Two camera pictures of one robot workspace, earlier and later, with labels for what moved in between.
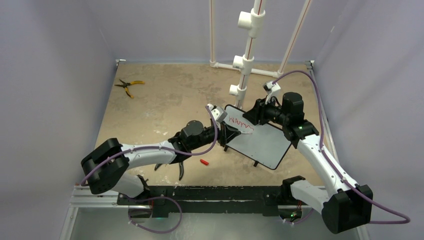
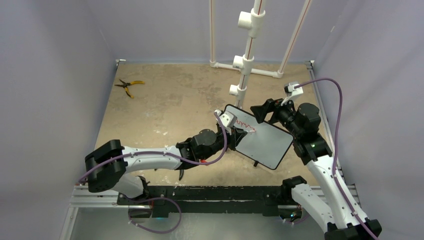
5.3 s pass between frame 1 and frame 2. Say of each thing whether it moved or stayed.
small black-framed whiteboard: stayed
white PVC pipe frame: stayed
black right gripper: moved
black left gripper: moved
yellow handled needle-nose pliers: stayed
